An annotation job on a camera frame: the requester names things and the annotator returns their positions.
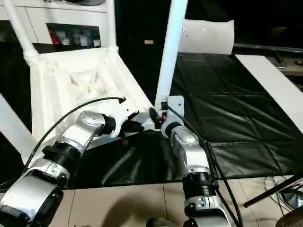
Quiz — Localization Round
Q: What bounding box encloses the white plastic table leg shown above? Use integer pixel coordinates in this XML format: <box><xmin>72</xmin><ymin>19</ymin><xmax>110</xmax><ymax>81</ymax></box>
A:
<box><xmin>0</xmin><ymin>93</ymin><xmax>36</xmax><ymax>166</ymax></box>
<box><xmin>2</xmin><ymin>0</ymin><xmax>40</xmax><ymax>60</ymax></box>
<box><xmin>105</xmin><ymin>0</ymin><xmax>119</xmax><ymax>54</ymax></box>
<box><xmin>155</xmin><ymin>0</ymin><xmax>189</xmax><ymax>107</ymax></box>

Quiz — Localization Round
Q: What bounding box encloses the white plastic table top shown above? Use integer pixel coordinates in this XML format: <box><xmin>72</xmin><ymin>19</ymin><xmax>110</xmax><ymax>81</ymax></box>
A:
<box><xmin>22</xmin><ymin>46</ymin><xmax>160</xmax><ymax>164</ymax></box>

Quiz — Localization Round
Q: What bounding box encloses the black padded mat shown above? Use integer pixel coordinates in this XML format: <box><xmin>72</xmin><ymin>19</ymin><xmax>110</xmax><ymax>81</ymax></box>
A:
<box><xmin>0</xmin><ymin>42</ymin><xmax>303</xmax><ymax>190</ymax></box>

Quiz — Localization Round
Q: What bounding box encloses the white curved plastic panel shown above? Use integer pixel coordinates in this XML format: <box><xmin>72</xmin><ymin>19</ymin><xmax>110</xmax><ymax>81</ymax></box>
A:
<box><xmin>178</xmin><ymin>19</ymin><xmax>235</xmax><ymax>55</ymax></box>

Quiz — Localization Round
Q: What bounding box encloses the dark right robot foot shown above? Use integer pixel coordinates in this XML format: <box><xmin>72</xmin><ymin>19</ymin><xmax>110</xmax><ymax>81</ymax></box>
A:
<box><xmin>146</xmin><ymin>217</ymin><xmax>180</xmax><ymax>227</ymax></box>

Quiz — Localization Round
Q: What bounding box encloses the white flat board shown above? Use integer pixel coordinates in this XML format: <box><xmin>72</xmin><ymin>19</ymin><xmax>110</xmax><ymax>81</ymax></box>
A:
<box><xmin>234</xmin><ymin>54</ymin><xmax>303</xmax><ymax>133</ymax></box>

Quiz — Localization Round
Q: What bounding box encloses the black metal rod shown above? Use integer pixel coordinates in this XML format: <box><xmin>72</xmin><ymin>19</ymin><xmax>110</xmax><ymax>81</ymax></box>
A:
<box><xmin>243</xmin><ymin>176</ymin><xmax>303</xmax><ymax>208</ymax></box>

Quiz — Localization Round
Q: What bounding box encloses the white glass-door cabinet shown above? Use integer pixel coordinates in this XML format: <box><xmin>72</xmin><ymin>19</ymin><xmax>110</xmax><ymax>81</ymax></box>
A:
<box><xmin>0</xmin><ymin>3</ymin><xmax>107</xmax><ymax>47</ymax></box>

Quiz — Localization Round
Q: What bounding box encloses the dark side table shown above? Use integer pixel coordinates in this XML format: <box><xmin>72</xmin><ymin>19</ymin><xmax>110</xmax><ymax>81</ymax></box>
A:
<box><xmin>233</xmin><ymin>42</ymin><xmax>303</xmax><ymax>76</ymax></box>

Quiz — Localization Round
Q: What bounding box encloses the black router with antennas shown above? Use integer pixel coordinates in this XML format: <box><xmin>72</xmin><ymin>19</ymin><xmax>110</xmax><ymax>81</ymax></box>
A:
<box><xmin>280</xmin><ymin>186</ymin><xmax>303</xmax><ymax>210</ymax></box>

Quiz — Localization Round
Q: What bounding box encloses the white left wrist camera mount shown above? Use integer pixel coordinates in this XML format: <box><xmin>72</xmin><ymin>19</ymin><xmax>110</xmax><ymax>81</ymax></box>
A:
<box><xmin>111</xmin><ymin>99</ymin><xmax>140</xmax><ymax>139</ymax></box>

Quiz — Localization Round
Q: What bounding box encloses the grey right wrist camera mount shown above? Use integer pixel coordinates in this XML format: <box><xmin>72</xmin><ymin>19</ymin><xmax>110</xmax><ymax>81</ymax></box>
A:
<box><xmin>160</xmin><ymin>95</ymin><xmax>186</xmax><ymax>133</ymax></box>

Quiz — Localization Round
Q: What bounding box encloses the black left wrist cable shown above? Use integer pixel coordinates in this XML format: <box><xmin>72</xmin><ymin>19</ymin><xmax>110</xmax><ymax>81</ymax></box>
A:
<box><xmin>23</xmin><ymin>96</ymin><xmax>126</xmax><ymax>171</ymax></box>

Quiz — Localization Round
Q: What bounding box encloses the grey cable coil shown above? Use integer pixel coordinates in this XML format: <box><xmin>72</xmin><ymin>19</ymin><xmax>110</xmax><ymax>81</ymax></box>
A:
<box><xmin>264</xmin><ymin>176</ymin><xmax>303</xmax><ymax>213</ymax></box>

